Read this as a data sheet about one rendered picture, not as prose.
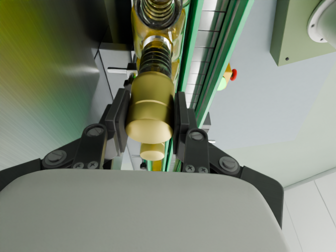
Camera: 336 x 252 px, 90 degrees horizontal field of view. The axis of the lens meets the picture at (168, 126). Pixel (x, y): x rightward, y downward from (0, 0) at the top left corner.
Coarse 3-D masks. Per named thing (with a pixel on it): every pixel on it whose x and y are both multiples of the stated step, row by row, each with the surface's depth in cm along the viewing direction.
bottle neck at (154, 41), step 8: (152, 40) 16; (160, 40) 16; (144, 48) 16; (152, 48) 15; (160, 48) 15; (168, 48) 16; (144, 56) 15; (152, 56) 14; (160, 56) 14; (168, 56) 15; (144, 64) 14; (152, 64) 14; (160, 64) 14; (168, 64) 15; (160, 72) 14; (168, 72) 14
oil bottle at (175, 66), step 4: (172, 64) 21; (176, 64) 21; (172, 68) 21; (176, 68) 21; (172, 72) 21; (176, 72) 21; (172, 76) 21; (176, 76) 22; (172, 80) 21; (176, 80) 22; (176, 84) 23
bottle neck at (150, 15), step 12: (144, 0) 11; (156, 0) 13; (168, 0) 12; (180, 0) 10; (144, 12) 10; (156, 12) 12; (168, 12) 11; (180, 12) 10; (144, 24) 11; (156, 24) 11; (168, 24) 11
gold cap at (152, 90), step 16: (144, 80) 12; (160, 80) 12; (144, 96) 11; (160, 96) 11; (128, 112) 11; (144, 112) 10; (160, 112) 11; (128, 128) 11; (144, 128) 11; (160, 128) 11
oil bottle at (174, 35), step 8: (184, 8) 18; (136, 16) 16; (184, 16) 17; (136, 24) 16; (176, 24) 16; (184, 24) 17; (136, 32) 17; (144, 32) 16; (152, 32) 16; (160, 32) 16; (168, 32) 16; (176, 32) 16; (136, 40) 17; (144, 40) 17; (168, 40) 17; (176, 40) 17; (136, 48) 18; (176, 48) 18; (136, 56) 20; (176, 56) 19
